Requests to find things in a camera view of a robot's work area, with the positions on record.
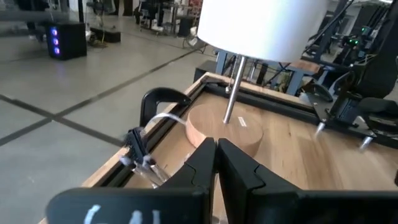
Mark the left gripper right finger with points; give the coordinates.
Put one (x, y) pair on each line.
(242, 186)

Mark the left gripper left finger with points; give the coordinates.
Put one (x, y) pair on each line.
(192, 186)

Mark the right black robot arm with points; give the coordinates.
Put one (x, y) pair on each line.
(379, 68)

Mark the clear acrylic organizer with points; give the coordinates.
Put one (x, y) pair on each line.
(152, 174)

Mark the black table clamp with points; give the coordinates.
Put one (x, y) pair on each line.
(155, 95)

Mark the white-shade wooden-base table lamp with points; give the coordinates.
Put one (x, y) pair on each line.
(264, 25)

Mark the computer tower purple lights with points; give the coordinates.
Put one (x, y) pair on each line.
(71, 43)

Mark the black aluminium table frame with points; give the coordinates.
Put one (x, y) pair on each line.
(273, 102)

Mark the blue-grey metal table frame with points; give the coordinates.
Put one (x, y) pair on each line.
(295, 81)

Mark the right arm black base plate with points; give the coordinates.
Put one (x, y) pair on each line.
(342, 113)

